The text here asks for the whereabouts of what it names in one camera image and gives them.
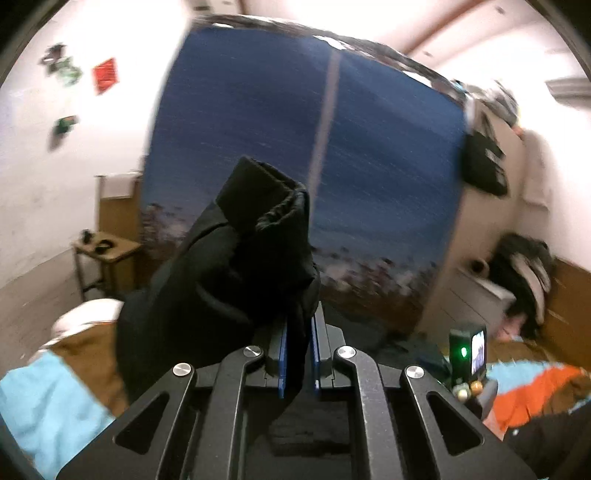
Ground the black hanging bag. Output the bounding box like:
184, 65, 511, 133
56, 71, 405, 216
463, 129, 509, 198

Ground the white pillow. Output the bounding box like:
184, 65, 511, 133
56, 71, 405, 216
50, 298, 125, 344

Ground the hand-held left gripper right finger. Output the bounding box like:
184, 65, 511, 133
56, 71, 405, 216
309, 307, 539, 480

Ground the black padded jacket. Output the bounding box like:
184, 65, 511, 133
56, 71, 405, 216
115, 156, 321, 444

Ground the small wooden side table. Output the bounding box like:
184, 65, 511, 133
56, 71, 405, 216
73, 235, 144, 303

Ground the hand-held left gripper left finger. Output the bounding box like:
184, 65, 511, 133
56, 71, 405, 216
55, 320, 296, 480

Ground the pile of dark clothes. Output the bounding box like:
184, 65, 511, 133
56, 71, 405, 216
488, 232, 556, 340

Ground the white air conditioner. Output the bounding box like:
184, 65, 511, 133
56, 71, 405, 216
546, 76, 591, 108

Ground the white wardrobe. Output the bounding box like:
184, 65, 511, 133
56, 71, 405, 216
418, 99, 527, 337

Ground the brown cardboard board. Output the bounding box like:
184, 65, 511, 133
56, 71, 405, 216
95, 172, 145, 243

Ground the red paper wall decoration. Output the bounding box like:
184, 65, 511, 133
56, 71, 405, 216
91, 57, 119, 94

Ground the colour-block fleece blanket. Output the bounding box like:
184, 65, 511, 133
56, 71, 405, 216
0, 318, 591, 480

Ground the green hanging wall decoration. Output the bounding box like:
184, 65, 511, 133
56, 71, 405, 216
39, 43, 85, 88

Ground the small green wall ornament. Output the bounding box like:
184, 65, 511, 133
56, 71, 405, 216
52, 115, 79, 137

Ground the blue printed wall cloth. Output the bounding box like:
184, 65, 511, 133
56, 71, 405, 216
139, 14, 468, 335

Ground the white low cabinet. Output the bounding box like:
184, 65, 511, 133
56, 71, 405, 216
427, 267, 517, 337

